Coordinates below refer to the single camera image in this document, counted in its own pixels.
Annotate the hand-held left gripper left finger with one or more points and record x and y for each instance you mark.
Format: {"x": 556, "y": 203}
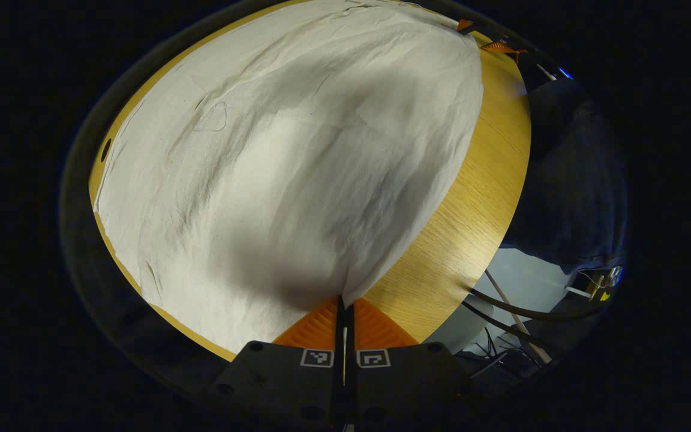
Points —
{"x": 297, "y": 378}

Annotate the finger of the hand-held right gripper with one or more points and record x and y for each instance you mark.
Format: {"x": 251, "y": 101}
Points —
{"x": 501, "y": 47}
{"x": 464, "y": 24}

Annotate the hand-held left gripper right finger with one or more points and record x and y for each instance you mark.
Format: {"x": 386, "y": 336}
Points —
{"x": 399, "y": 378}

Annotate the white jeans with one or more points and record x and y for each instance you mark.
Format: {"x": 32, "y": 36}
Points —
{"x": 297, "y": 180}

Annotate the person's dark clothing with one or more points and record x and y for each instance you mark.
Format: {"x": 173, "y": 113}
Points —
{"x": 573, "y": 180}

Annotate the thin wooden stick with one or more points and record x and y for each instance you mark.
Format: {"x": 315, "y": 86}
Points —
{"x": 516, "y": 318}

